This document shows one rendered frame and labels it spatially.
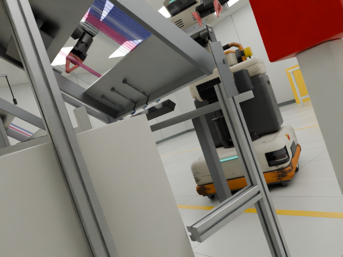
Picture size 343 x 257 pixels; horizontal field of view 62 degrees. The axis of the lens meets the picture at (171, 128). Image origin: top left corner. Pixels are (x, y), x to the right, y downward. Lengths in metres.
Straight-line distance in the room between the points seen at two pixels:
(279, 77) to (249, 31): 1.54
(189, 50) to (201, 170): 1.16
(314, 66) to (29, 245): 0.59
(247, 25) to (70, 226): 8.48
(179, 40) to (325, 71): 0.45
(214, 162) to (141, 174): 0.97
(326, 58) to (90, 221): 0.51
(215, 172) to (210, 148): 0.14
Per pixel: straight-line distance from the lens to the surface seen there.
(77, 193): 0.58
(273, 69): 8.51
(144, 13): 0.83
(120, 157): 0.67
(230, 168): 1.83
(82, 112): 1.70
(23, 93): 9.18
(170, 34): 0.85
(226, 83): 0.87
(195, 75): 0.96
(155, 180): 0.71
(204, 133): 1.60
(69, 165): 0.58
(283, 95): 8.49
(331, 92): 0.55
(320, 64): 0.55
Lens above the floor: 0.58
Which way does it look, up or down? 1 degrees down
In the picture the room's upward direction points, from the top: 19 degrees counter-clockwise
